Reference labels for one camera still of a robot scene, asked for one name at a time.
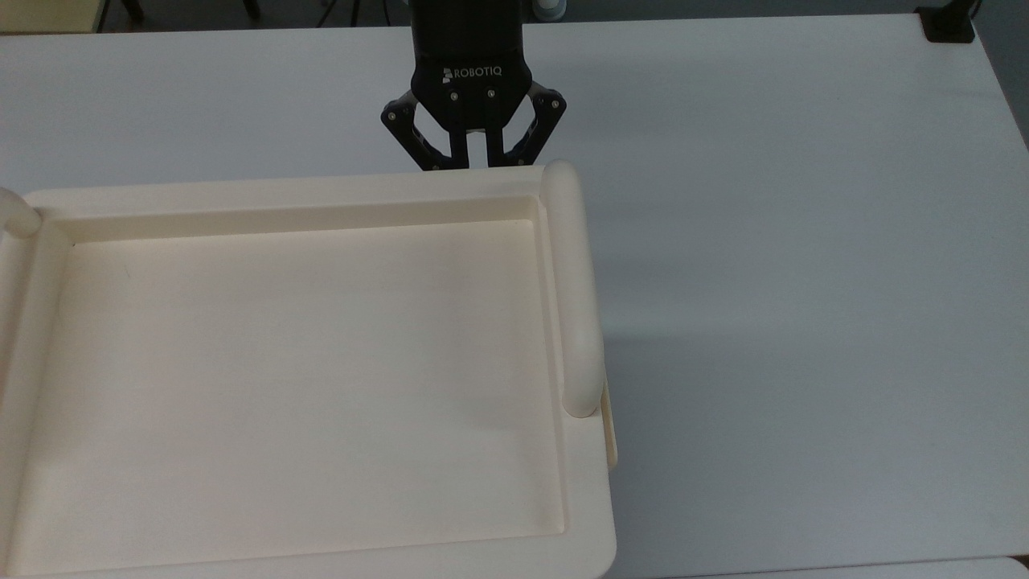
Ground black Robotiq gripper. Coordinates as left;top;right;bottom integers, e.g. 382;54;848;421
381;0;568;172

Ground light wooden furniture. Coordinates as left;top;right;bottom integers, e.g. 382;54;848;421
0;0;110;35

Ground black tripod legs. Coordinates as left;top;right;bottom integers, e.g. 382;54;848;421
317;0;365;27

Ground cream plastic cabinet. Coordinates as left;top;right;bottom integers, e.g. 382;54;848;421
0;159;619;579

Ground black table clamp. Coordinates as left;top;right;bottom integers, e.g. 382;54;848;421
916;0;984;44

